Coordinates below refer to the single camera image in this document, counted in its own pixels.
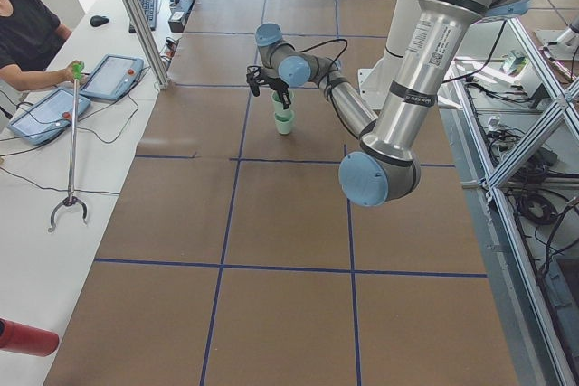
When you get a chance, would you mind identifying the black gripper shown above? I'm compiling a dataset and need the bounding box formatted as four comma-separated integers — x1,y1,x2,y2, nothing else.
261,69,290,110

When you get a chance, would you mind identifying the pale green cup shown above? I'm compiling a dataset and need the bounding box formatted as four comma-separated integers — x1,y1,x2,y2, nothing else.
274,110,295,135
271,91,291,118

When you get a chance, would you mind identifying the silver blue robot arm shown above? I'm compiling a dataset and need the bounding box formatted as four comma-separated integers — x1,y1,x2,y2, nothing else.
247,0,530,207

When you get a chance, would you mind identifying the black keyboard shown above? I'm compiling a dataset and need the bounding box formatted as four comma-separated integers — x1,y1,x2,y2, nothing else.
138,0,158,31

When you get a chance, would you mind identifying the blue teach pendant far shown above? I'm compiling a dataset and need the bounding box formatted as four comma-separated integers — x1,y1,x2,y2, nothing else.
80,54,144,101

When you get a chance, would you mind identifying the blue teach pendant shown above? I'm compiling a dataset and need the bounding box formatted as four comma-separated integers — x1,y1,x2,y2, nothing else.
80,54,144,101
7,88,74,146

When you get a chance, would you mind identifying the brown paper table cover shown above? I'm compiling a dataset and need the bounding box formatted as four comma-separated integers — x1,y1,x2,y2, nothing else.
46,0,517,385

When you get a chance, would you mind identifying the black computer mouse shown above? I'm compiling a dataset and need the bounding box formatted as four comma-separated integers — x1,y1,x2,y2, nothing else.
90,15,109,28

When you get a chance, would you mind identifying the blue teach pendant near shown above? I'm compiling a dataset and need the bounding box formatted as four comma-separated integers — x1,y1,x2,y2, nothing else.
7,88,74,146

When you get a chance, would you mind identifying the person in black shirt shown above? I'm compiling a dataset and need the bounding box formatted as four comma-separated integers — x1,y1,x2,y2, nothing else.
1,0,78,92

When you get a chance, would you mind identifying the red bottle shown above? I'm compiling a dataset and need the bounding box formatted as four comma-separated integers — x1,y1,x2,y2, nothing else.
1,319,60,357

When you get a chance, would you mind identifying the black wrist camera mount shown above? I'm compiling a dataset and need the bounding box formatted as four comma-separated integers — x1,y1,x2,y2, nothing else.
246,65,268,97

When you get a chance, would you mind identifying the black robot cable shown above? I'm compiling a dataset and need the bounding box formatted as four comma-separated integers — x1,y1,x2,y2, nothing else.
293,37,349,102

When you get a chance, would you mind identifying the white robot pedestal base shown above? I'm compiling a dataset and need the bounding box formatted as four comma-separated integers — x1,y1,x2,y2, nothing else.
358,0,421,110

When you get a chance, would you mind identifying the grey aluminium frame post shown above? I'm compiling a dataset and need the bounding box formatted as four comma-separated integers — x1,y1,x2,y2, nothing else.
122,0,169,89

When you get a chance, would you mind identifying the green handled reacher grabber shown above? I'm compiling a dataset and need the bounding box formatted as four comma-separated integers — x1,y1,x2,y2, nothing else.
48,61,88,232

